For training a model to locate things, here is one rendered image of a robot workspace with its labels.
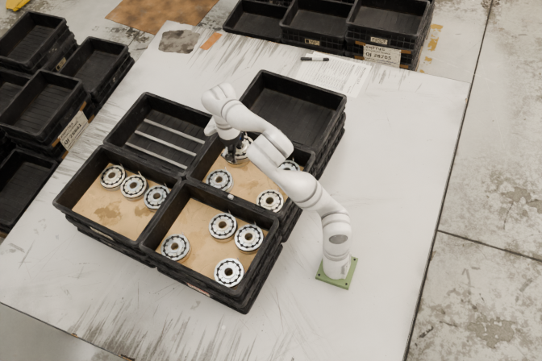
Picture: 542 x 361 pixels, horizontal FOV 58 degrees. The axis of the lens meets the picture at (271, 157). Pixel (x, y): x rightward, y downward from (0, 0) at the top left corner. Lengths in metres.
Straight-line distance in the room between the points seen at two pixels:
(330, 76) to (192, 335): 1.30
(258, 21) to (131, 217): 1.85
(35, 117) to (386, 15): 2.04
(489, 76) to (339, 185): 1.73
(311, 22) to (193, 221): 1.71
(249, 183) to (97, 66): 1.62
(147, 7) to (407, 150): 2.65
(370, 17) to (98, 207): 1.86
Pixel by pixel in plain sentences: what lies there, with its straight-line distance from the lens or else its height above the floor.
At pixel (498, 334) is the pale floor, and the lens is 2.63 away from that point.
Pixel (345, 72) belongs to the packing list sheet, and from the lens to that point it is 2.39.
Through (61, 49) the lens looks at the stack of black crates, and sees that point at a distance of 3.30.
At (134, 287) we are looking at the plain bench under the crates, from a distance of 1.96.
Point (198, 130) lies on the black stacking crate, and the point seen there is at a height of 0.83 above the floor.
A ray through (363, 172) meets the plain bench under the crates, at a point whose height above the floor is 0.70.
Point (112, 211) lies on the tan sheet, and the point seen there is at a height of 0.83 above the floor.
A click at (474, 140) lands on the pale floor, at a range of 3.12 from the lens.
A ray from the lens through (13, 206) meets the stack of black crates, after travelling 2.96.
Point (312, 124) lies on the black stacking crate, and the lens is 2.03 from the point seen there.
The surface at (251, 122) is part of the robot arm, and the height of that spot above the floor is 1.39.
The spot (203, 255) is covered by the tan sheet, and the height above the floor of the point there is 0.83.
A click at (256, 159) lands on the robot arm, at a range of 1.24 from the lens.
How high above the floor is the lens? 2.42
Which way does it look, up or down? 55 degrees down
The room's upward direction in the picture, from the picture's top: 10 degrees counter-clockwise
